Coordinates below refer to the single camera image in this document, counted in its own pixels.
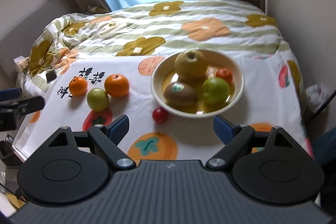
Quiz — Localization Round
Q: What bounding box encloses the green apple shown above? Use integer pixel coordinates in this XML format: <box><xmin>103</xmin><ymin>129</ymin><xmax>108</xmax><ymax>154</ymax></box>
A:
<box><xmin>202</xmin><ymin>77</ymin><xmax>231</xmax><ymax>105</ymax></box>
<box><xmin>87</xmin><ymin>88</ymin><xmax>109</xmax><ymax>112</ymax></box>

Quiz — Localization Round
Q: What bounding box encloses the large orange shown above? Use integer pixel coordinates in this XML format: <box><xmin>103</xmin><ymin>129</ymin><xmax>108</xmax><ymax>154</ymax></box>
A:
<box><xmin>104</xmin><ymin>74</ymin><xmax>130</xmax><ymax>97</ymax></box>

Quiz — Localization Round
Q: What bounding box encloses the cherry tomato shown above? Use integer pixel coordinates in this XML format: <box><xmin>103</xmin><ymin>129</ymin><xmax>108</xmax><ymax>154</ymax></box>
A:
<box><xmin>152</xmin><ymin>107</ymin><xmax>169</xmax><ymax>124</ymax></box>

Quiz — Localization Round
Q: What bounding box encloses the medium orange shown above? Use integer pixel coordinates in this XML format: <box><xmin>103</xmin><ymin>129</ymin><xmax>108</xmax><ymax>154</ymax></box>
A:
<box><xmin>68</xmin><ymin>76</ymin><xmax>88</xmax><ymax>97</ymax></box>

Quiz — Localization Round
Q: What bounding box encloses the small mandarin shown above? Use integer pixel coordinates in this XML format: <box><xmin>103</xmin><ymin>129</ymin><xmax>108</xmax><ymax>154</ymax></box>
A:
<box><xmin>215</xmin><ymin>68</ymin><xmax>233</xmax><ymax>84</ymax></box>

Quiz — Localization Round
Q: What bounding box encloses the brown kiwi with sticker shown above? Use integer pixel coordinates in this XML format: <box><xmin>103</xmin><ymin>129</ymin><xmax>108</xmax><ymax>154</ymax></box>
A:
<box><xmin>163</xmin><ymin>82</ymin><xmax>198</xmax><ymax>107</ymax></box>

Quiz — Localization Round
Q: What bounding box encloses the yellow pear apple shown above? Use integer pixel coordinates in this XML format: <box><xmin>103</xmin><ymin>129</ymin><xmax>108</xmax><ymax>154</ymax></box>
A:
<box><xmin>174</xmin><ymin>50</ymin><xmax>207</xmax><ymax>80</ymax></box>

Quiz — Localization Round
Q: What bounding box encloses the small patterned box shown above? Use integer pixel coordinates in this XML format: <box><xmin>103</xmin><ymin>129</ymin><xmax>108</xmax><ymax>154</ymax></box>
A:
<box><xmin>14</xmin><ymin>56</ymin><xmax>30</xmax><ymax>73</ymax></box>

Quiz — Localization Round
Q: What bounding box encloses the black phone on duvet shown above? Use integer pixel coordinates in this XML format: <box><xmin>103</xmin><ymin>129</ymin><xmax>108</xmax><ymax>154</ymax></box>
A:
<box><xmin>46</xmin><ymin>71</ymin><xmax>57</xmax><ymax>84</ymax></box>

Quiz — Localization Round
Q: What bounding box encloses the white fruit print cloth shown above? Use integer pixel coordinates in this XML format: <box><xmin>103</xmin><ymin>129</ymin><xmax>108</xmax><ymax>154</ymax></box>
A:
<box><xmin>13</xmin><ymin>52</ymin><xmax>311</xmax><ymax>161</ymax></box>

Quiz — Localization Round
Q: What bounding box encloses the black floor lamp pole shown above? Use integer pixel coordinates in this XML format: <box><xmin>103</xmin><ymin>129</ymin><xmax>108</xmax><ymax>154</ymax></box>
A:
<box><xmin>314</xmin><ymin>90</ymin><xmax>336</xmax><ymax>115</ymax></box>

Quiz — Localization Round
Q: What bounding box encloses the cream yellow duck bowl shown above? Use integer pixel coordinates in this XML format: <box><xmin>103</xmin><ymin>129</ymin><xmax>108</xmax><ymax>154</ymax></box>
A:
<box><xmin>151</xmin><ymin>49</ymin><xmax>244</xmax><ymax>119</ymax></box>

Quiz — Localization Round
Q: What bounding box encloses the crumpled white plastic bag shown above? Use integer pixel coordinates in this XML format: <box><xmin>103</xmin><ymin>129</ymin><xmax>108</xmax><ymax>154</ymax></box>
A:
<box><xmin>306</xmin><ymin>84</ymin><xmax>329</xmax><ymax>113</ymax></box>

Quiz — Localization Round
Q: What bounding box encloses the floral striped duvet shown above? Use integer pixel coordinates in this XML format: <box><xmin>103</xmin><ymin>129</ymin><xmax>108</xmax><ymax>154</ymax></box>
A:
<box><xmin>17</xmin><ymin>0</ymin><xmax>305</xmax><ymax>98</ymax></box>

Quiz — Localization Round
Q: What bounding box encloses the yellow floral pillow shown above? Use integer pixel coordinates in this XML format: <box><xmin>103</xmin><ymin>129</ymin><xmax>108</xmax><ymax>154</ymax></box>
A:
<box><xmin>87</xmin><ymin>6</ymin><xmax>109</xmax><ymax>15</ymax></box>

